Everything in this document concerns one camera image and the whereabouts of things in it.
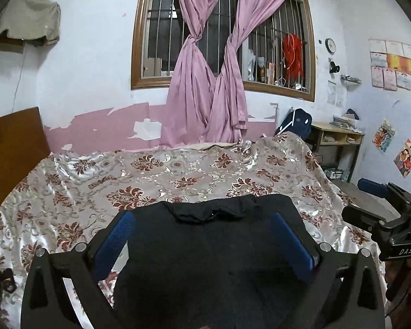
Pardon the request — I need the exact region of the large black jacket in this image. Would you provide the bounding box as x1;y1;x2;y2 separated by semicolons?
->
114;195;308;328

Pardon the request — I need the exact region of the pink right curtain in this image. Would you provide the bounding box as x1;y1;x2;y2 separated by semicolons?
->
205;0;285;143

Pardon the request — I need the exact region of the round wall clock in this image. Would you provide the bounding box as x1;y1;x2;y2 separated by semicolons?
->
325;38;336;54

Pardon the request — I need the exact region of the brown wooden headboard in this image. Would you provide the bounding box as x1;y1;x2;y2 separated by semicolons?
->
0;107;50;206

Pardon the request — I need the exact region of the wooden framed barred window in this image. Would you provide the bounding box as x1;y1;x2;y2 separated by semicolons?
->
130;0;315;102

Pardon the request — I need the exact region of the small wooden shelf desk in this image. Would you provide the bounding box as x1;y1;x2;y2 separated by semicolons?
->
306;123;364;183

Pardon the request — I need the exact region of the pink curtain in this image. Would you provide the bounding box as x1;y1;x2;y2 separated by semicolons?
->
160;0;219;148
205;0;285;143

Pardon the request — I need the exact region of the red hanging item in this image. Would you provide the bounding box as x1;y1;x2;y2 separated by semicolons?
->
282;33;304;86

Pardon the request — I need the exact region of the beige cloth covered shelf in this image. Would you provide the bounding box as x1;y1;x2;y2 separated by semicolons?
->
0;0;61;45

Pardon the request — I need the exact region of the small dark object on bed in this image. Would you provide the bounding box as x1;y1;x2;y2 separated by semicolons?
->
0;268;17;306

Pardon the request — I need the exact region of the wall certificates group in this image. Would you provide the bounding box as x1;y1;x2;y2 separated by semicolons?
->
368;39;411;91

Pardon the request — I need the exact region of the pink left curtain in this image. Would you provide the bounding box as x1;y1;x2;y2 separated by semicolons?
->
160;0;219;148

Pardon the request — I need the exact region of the navy blue backpack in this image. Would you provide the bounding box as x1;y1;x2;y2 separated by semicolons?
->
275;109;313;140

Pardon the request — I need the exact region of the cartoon wall poster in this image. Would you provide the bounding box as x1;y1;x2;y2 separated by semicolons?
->
393;139;411;177

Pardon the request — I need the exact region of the floral satin bedspread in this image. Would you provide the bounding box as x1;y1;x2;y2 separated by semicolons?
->
0;132;379;328

